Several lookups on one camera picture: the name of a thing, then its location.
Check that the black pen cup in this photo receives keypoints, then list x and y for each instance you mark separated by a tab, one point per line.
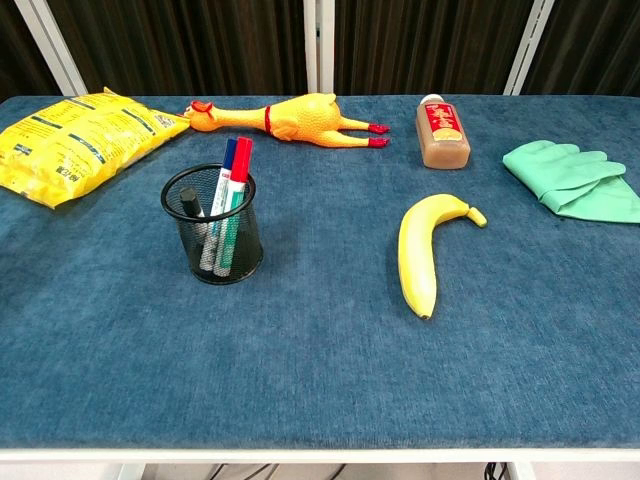
242	252

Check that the green rubber glove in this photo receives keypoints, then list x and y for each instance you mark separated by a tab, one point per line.
560	170

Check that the yellow rubber chicken toy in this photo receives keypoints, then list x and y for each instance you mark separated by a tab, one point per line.
310	120

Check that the blue table mat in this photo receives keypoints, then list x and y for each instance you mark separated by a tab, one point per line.
320	375

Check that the yellow snack bag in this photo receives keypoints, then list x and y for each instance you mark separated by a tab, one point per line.
75	145

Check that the white table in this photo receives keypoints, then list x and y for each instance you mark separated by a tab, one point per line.
320	456

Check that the dark pleated curtain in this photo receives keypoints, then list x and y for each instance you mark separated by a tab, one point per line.
600	45
190	45
425	45
15	50

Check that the blue marker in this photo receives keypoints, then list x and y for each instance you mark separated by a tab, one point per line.
229	155

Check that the yellow banana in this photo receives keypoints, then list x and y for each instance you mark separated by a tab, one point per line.
417	260

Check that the red marker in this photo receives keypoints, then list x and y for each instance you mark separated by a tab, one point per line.
243	157

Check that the white frame post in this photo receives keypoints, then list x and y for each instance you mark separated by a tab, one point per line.
529	45
318	45
50	45

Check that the black marker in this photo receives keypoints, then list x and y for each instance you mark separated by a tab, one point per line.
190	202

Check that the brown juice bottle red label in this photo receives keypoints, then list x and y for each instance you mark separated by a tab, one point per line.
444	145

